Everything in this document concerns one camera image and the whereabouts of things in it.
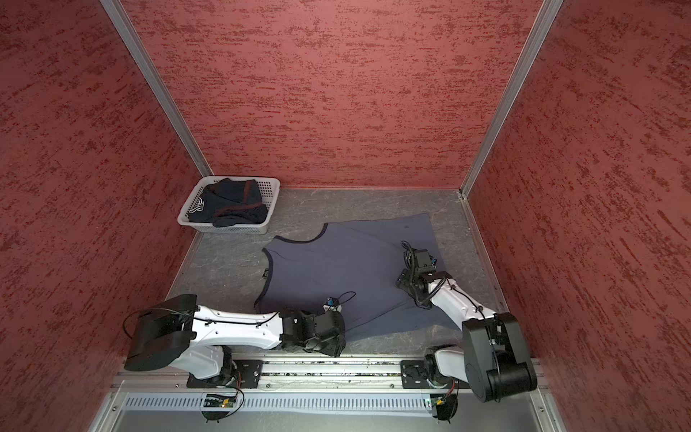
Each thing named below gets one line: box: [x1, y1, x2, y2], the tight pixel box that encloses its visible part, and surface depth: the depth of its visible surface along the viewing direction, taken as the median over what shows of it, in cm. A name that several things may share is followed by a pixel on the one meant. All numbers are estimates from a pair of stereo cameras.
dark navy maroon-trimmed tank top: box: [188, 178, 269, 228], surface depth 108 cm
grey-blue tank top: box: [253, 213, 461, 342], surface depth 100 cm
